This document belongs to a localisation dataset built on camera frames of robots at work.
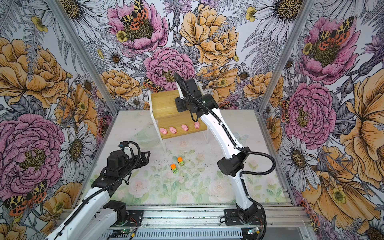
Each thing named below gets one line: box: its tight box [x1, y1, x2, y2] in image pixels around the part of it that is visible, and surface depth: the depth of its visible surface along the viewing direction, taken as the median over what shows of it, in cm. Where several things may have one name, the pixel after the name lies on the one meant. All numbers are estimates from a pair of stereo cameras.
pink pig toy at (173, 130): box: [169, 126, 177, 134], surface depth 89 cm
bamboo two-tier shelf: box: [148, 89, 209, 154], surface depth 85 cm
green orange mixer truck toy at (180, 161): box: [177, 156, 185, 167], surface depth 93 cm
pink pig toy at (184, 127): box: [181, 124, 189, 132], surface depth 91 cm
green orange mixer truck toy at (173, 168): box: [170, 163, 178, 174], surface depth 91 cm
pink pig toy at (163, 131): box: [159, 128, 168, 135], surface depth 88 cm
